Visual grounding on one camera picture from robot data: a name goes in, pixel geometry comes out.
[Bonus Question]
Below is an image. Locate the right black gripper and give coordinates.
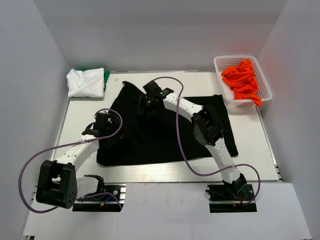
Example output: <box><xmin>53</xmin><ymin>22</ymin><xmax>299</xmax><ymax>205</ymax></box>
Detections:
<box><xmin>137</xmin><ymin>95</ymin><xmax>159</xmax><ymax>120</ymax></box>

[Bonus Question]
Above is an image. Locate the black t-shirt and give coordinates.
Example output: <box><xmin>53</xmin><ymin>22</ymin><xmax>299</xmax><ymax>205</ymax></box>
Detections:
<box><xmin>96</xmin><ymin>81</ymin><xmax>239</xmax><ymax>167</ymax></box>

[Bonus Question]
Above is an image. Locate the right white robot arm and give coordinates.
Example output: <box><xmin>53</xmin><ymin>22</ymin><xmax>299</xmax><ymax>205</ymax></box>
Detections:
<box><xmin>138</xmin><ymin>80</ymin><xmax>247</xmax><ymax>200</ymax></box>

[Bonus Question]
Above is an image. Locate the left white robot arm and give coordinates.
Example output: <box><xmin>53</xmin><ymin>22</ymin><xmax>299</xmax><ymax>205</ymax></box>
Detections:
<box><xmin>35</xmin><ymin>108</ymin><xmax>123</xmax><ymax>209</ymax></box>

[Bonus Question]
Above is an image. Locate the white folded t-shirt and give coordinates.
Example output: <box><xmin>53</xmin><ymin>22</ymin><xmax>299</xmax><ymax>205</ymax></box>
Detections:
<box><xmin>66</xmin><ymin>68</ymin><xmax>105</xmax><ymax>98</ymax></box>

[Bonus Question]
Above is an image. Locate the green folded t-shirt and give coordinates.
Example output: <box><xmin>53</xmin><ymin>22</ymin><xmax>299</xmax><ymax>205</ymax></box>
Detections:
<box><xmin>76</xmin><ymin>68</ymin><xmax>111</xmax><ymax>91</ymax></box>

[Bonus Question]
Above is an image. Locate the white plastic mesh basket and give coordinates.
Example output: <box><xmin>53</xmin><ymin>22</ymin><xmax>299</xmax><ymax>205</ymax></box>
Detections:
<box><xmin>213</xmin><ymin>55</ymin><xmax>273</xmax><ymax>108</ymax></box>

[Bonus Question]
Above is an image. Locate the orange crumpled t-shirt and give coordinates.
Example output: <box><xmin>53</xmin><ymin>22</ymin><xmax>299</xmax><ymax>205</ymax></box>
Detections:
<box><xmin>221</xmin><ymin>59</ymin><xmax>263</xmax><ymax>107</ymax></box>

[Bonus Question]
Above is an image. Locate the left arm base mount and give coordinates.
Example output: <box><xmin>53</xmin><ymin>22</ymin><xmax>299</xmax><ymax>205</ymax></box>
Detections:
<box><xmin>72</xmin><ymin>183</ymin><xmax>126</xmax><ymax>213</ymax></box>

